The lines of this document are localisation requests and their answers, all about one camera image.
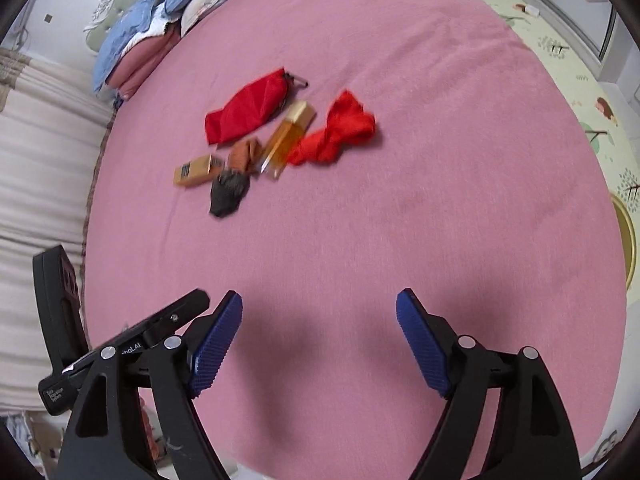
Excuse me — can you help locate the red fabric pouch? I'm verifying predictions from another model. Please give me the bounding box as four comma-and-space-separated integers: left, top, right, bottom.
204, 67, 308, 147

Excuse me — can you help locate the cream pillow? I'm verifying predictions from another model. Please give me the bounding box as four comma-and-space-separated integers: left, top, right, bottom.
180, 0, 251, 36

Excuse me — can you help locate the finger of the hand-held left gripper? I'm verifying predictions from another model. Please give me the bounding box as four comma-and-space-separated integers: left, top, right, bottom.
145, 288, 211, 338

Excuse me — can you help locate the folded pink blanket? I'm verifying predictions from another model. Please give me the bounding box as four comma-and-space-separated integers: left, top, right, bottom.
107, 25, 182, 100

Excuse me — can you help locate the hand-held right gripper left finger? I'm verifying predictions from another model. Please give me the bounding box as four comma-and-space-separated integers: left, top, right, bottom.
57, 290, 244, 480

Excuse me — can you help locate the black cloth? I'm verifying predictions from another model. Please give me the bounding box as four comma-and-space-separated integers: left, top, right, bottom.
209, 170, 251, 218

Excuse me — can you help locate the tan cardboard box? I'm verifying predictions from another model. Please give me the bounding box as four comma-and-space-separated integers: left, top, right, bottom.
172, 155, 226, 188

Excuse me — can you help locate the cream curtain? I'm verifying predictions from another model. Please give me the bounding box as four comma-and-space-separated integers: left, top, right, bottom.
0, 47, 116, 411

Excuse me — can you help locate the printed play mat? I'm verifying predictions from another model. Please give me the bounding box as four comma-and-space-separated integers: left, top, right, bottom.
440, 0, 640, 311

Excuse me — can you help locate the gold round rim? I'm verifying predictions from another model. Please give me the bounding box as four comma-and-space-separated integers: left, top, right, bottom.
612, 195, 637, 291

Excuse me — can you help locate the red cloth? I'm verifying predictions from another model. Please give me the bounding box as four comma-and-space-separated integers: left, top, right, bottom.
287, 90, 377, 166

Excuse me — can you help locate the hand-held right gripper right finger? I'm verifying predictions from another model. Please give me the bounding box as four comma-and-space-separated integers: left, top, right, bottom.
396, 288, 583, 480

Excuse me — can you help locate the white cloth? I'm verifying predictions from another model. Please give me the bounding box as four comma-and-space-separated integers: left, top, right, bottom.
147, 10, 177, 37

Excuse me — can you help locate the amber glass bottle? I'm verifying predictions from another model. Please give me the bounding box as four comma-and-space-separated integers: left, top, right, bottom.
257, 101, 317, 179

